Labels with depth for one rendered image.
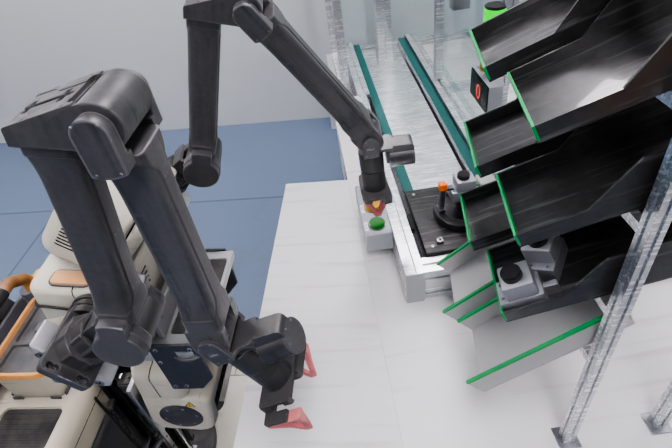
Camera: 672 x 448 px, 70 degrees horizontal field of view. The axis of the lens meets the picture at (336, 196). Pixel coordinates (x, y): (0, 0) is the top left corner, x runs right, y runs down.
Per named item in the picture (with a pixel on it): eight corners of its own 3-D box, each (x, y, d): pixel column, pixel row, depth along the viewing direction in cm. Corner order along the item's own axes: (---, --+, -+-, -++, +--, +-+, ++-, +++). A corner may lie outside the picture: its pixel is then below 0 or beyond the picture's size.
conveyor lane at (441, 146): (426, 284, 120) (427, 256, 114) (372, 117, 186) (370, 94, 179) (539, 266, 121) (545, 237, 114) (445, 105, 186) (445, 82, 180)
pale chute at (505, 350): (483, 392, 85) (466, 383, 83) (472, 329, 95) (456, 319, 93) (636, 324, 70) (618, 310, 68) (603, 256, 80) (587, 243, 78)
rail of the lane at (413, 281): (406, 303, 117) (405, 273, 110) (356, 119, 186) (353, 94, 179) (429, 300, 117) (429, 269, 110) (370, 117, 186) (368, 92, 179)
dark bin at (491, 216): (473, 251, 84) (456, 224, 80) (463, 202, 94) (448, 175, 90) (651, 192, 73) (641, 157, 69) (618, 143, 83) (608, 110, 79)
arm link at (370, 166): (356, 141, 111) (358, 155, 107) (385, 136, 111) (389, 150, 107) (359, 165, 116) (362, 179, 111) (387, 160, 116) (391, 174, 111)
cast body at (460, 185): (452, 203, 118) (453, 181, 113) (446, 192, 121) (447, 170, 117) (485, 198, 118) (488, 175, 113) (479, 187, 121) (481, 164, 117)
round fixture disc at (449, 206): (441, 235, 117) (441, 229, 116) (427, 199, 128) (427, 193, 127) (498, 226, 118) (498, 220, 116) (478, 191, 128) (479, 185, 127)
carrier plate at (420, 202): (426, 259, 115) (426, 253, 113) (404, 196, 133) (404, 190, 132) (525, 243, 115) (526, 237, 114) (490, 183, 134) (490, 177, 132)
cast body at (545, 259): (559, 283, 71) (545, 254, 68) (529, 280, 75) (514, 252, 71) (571, 238, 76) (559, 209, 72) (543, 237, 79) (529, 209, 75)
